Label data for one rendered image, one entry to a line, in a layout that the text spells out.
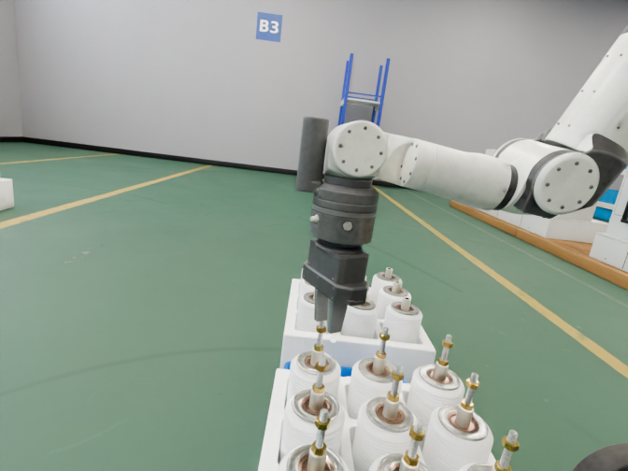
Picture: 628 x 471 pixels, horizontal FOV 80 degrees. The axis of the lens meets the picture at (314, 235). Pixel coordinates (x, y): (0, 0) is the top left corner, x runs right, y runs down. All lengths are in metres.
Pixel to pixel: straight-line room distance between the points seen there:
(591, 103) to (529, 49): 7.19
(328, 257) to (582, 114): 0.37
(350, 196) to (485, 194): 0.18
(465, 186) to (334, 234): 0.18
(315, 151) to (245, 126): 6.30
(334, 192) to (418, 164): 0.11
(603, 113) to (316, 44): 6.40
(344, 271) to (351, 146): 0.16
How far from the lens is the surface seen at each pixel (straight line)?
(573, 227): 3.92
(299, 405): 0.65
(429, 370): 0.81
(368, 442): 0.66
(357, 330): 1.01
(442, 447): 0.69
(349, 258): 0.49
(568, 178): 0.55
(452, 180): 0.52
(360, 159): 0.45
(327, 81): 6.77
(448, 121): 7.13
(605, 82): 0.60
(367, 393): 0.74
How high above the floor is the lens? 0.66
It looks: 14 degrees down
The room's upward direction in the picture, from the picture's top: 7 degrees clockwise
